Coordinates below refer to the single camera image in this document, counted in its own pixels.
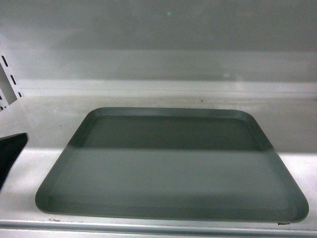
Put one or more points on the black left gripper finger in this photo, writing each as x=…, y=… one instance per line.
x=10, y=148

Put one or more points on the grey-silver rectangular tray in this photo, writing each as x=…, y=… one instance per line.
x=172, y=164

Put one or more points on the white slotted shelf upright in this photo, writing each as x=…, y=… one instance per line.
x=10, y=90

